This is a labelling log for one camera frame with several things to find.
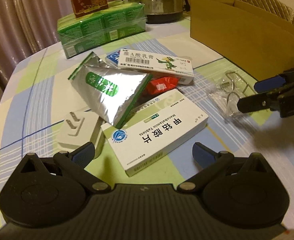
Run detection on green tissue multipack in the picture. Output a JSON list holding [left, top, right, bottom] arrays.
[[57, 1, 146, 59]]

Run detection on silver foil tea pouch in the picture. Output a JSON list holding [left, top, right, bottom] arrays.
[[68, 52, 152, 128]]

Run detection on brown cardboard box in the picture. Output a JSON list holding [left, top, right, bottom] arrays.
[[190, 0, 294, 81]]

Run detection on white Mecobalamin tablet box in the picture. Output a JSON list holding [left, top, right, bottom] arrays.
[[101, 89, 209, 177]]

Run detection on red snack packet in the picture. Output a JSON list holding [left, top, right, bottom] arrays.
[[143, 77, 179, 96]]

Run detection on checkered tablecloth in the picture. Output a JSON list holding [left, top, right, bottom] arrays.
[[0, 17, 294, 228]]

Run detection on clear plastic bag with hooks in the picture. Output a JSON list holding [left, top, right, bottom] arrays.
[[208, 70, 256, 119]]

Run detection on pink curtain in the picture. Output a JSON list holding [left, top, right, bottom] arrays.
[[0, 0, 119, 86]]

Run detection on white ointment box with cartoon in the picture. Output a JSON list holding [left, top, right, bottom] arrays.
[[118, 49, 194, 85]]

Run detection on blue label toothpick box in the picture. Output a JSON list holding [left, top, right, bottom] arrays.
[[105, 50, 120, 68]]

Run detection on quilted chair cushion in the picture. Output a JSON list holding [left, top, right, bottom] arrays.
[[239, 0, 294, 24]]

